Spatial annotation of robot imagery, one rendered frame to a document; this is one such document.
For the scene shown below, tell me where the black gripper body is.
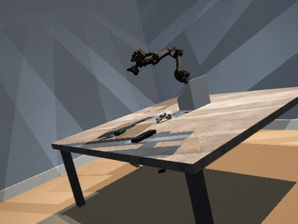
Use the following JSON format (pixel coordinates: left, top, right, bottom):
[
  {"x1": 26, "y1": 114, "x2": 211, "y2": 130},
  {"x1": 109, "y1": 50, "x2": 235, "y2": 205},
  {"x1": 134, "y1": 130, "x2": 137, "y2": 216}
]
[{"x1": 133, "y1": 50, "x2": 148, "y2": 75}]

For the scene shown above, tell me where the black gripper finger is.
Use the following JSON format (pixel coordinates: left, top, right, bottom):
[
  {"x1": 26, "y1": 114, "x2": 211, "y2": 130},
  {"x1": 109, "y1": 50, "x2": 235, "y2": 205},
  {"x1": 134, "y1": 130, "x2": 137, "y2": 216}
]
[
  {"x1": 130, "y1": 53, "x2": 142, "y2": 62},
  {"x1": 127, "y1": 66, "x2": 137, "y2": 74}
]

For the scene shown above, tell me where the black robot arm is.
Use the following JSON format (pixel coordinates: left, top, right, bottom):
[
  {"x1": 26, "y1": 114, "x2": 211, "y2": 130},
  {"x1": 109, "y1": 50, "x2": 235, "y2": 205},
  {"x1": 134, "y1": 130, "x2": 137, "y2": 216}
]
[{"x1": 132, "y1": 46, "x2": 193, "y2": 85}]

